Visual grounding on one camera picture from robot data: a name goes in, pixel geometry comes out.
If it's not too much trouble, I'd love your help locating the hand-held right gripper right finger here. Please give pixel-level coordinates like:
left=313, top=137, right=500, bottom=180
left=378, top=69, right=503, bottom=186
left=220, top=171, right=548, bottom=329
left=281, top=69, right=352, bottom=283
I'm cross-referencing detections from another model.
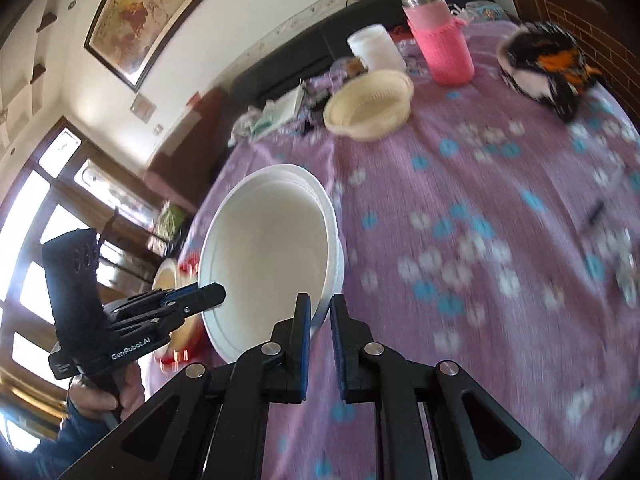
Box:
left=331, top=293, right=577, bottom=480

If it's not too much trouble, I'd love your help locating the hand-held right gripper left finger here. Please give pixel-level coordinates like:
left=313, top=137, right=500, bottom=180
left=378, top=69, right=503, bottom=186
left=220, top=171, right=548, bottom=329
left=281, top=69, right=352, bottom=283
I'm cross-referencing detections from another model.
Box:
left=57, top=293, right=313, bottom=480

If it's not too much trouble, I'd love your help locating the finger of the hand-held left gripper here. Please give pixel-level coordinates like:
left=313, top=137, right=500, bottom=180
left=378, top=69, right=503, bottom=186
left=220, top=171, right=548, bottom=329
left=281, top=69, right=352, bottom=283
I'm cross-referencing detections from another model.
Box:
left=101, top=282, right=227, bottom=334

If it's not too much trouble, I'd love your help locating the red scalloped glass plate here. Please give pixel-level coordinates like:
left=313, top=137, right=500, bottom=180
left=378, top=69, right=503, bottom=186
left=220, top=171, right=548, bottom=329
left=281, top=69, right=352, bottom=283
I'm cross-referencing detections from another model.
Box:
left=154, top=254, right=207, bottom=367

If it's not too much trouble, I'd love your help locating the small cream bowl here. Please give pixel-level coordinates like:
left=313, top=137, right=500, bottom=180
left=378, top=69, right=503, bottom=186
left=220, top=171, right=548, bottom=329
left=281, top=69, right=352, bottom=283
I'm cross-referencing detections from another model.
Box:
left=150, top=257, right=202, bottom=362

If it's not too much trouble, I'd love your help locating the large white bowl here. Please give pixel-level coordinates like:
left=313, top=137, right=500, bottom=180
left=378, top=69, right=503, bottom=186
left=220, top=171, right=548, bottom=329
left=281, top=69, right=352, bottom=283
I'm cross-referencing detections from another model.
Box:
left=198, top=163, right=347, bottom=366

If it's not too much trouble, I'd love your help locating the large cream bowl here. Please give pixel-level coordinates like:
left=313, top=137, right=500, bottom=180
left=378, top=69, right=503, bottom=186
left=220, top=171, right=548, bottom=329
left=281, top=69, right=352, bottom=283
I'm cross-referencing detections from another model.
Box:
left=323, top=69, right=416, bottom=142

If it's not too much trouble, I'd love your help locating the person's left forearm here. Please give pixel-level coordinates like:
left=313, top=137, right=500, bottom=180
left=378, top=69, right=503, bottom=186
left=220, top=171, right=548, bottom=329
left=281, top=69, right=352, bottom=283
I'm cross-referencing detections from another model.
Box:
left=10, top=400, right=122, bottom=477

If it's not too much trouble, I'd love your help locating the person's left hand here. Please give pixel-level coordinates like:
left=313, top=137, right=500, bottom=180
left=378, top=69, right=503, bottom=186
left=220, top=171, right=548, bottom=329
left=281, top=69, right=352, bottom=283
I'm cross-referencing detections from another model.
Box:
left=67, top=359, right=148, bottom=424

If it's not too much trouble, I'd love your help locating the dark wooden chair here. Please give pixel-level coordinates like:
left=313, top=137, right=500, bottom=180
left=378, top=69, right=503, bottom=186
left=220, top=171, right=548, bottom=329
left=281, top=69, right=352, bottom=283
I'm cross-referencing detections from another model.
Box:
left=96, top=207, right=162, bottom=288

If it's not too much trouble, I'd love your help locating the green cushion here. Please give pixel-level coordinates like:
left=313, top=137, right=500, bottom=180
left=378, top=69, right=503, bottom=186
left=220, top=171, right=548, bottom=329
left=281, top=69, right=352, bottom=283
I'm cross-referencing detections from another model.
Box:
left=156, top=202, right=190, bottom=242

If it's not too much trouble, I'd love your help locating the white crumpled cloth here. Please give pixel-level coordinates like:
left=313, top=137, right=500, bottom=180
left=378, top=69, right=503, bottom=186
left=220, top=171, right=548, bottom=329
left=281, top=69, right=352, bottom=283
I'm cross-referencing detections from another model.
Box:
left=229, top=109, right=262, bottom=147

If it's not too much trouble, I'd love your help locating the purple floral tablecloth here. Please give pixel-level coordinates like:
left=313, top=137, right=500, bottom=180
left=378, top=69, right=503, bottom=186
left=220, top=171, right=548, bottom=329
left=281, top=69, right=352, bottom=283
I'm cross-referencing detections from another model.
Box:
left=144, top=14, right=640, bottom=480

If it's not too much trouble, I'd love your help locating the white flat box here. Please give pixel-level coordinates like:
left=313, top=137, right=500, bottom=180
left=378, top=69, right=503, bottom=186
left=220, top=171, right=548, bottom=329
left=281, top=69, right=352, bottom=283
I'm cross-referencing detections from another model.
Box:
left=249, top=84, right=307, bottom=137

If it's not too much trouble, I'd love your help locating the black leather sofa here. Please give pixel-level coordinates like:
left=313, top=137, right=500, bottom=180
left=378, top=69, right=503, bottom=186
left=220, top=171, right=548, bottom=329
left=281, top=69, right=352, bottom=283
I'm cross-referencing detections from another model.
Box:
left=229, top=0, right=522, bottom=113

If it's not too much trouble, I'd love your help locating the white plastic jar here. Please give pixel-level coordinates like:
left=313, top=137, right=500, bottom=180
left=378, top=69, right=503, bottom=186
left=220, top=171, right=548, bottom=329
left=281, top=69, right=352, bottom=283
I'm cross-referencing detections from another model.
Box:
left=347, top=24, right=407, bottom=74

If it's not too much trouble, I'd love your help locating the pink sleeved bottle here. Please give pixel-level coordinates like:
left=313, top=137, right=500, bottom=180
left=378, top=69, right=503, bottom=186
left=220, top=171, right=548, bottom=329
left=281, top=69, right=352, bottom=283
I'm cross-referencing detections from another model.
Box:
left=394, top=0, right=475, bottom=85

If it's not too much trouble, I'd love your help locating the black orange furry hat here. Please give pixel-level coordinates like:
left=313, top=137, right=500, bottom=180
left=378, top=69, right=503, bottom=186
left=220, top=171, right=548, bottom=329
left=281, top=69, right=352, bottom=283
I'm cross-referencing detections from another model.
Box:
left=497, top=20, right=609, bottom=123

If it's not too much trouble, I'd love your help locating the wooden window frame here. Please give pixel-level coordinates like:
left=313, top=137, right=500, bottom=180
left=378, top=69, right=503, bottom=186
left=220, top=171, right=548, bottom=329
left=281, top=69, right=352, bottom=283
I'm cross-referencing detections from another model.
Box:
left=0, top=115, right=167, bottom=442

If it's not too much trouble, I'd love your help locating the wall switch plate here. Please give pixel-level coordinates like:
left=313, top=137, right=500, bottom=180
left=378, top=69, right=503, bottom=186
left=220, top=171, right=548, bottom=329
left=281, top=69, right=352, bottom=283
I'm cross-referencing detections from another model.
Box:
left=130, top=97, right=156, bottom=124

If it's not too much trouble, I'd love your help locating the framed wall painting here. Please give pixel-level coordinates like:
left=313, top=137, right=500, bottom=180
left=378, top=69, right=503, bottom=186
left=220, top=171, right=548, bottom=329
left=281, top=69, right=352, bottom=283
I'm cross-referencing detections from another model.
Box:
left=83, top=0, right=242, bottom=93

